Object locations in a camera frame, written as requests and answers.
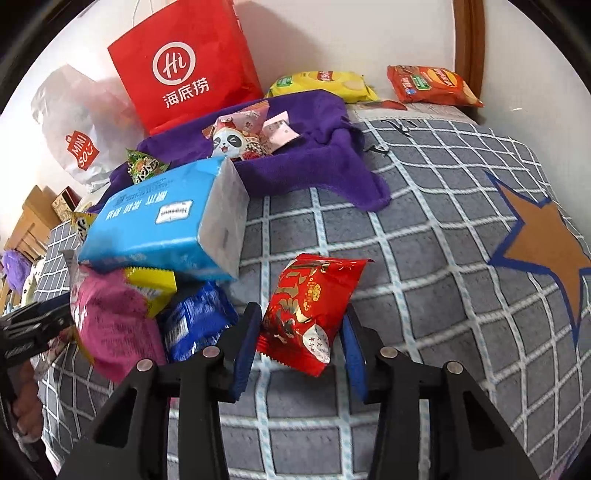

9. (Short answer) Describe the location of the brown wooden door frame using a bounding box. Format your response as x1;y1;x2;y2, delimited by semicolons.
452;0;486;100

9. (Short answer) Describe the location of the blue cookie packet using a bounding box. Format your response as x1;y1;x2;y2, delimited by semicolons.
157;281;240;363

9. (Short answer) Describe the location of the yellow chip bag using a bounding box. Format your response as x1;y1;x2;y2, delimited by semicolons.
267;71;379;103

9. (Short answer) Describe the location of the large pink snack bag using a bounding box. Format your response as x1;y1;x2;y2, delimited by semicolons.
69;265;178;384

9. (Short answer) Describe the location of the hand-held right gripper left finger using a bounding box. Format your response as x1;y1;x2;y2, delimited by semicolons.
58;302;264;480

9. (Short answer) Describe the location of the wooden headboard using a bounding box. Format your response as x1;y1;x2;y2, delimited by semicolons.
4;185;61;259

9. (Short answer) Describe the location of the orange-red chip bag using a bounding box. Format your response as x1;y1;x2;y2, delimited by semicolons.
387;65;485;108

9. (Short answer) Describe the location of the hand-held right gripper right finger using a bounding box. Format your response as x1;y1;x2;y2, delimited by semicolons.
339;305;541;480

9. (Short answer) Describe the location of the person's left hand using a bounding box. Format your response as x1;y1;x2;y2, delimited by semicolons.
10;362;44;446

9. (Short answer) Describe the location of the white plastic shopping bag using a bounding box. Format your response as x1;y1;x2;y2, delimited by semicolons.
30;65;148;185

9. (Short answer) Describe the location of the green triangular snack packet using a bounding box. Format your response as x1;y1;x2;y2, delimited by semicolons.
126;148;171;185

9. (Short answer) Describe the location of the blue tissue pack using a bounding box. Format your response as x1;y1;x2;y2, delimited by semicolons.
76;156;251;282

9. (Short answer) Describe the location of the yellow snack packet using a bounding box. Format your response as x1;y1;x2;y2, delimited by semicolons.
70;211;100;243

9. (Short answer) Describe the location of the purple cloth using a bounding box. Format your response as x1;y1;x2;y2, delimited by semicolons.
0;249;31;291

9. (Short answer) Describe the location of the white pink candy packet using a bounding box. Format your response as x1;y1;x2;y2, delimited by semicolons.
34;325;81;377

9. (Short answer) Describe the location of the pink panda snack packet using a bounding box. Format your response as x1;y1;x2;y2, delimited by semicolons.
210;115;266;162

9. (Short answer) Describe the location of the small pink snack packet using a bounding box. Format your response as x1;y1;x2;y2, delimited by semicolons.
262;111;299;151
217;102;271;127

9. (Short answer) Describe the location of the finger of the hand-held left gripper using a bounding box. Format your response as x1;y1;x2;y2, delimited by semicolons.
2;295;74;326

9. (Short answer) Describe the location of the red paper bag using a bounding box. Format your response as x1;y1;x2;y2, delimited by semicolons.
107;0;264;136

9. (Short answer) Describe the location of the white floral pillow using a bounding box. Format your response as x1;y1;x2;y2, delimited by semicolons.
21;258;49;305

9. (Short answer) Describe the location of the red snack packet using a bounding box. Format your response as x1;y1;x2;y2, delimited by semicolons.
256;253;375;378

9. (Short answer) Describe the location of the purple towel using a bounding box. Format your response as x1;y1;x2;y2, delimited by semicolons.
88;90;392;213

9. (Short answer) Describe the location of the brown patterned book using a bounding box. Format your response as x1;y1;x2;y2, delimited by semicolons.
51;187;77;220

